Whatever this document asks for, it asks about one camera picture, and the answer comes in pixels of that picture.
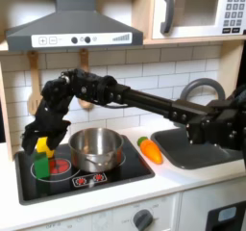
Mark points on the wooden kitchen frame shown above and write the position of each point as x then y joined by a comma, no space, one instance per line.
230,61

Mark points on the white toy microwave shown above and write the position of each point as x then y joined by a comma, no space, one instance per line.
198,29

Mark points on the orange toy carrot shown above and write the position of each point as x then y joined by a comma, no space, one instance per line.
151,151

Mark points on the grey toy sink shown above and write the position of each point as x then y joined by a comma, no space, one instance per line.
192,158

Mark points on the grey stove knob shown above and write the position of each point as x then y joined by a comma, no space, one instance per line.
142,220

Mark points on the grey extractor hood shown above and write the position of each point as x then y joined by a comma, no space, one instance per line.
73,23

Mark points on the yellow toy block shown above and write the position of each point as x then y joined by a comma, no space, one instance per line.
43,146

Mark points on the slotted wooden spatula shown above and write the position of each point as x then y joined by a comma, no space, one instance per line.
33,103

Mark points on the black oven door panel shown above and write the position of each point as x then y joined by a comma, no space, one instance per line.
214,223

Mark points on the green toy block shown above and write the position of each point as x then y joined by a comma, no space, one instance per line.
41,166

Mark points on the black toy stove hob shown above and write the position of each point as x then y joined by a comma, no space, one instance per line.
128,174

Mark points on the steel pot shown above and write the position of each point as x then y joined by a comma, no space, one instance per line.
96,151

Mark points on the wooden spoon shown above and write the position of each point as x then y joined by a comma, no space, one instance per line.
84,60

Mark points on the grey toy tap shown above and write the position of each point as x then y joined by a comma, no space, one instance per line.
205,82

